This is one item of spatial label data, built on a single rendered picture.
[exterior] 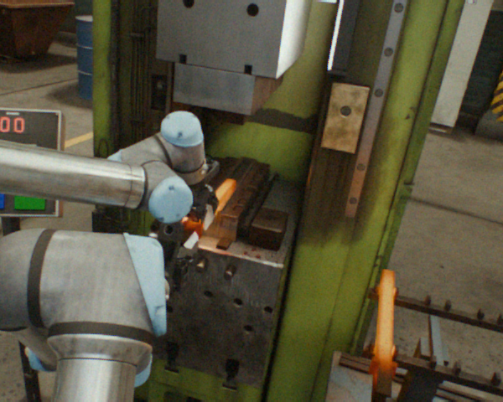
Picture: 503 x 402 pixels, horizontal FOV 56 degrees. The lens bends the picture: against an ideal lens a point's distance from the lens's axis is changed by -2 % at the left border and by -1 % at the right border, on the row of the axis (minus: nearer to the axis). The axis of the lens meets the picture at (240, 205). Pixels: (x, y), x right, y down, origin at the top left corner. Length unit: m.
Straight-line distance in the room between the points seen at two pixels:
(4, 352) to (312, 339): 1.36
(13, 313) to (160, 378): 1.09
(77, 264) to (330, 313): 1.11
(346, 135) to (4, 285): 0.93
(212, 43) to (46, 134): 0.50
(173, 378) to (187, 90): 0.90
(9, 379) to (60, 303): 1.70
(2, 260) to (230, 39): 0.75
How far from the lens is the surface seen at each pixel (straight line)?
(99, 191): 0.75
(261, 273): 1.26
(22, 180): 0.72
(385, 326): 1.07
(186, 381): 1.60
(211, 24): 1.15
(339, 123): 1.26
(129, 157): 0.90
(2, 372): 2.28
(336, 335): 1.61
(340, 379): 1.31
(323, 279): 1.48
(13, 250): 0.57
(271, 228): 1.26
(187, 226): 1.12
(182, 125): 0.91
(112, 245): 0.56
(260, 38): 1.12
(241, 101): 1.16
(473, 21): 6.37
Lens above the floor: 1.59
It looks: 27 degrees down
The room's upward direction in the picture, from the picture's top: 7 degrees clockwise
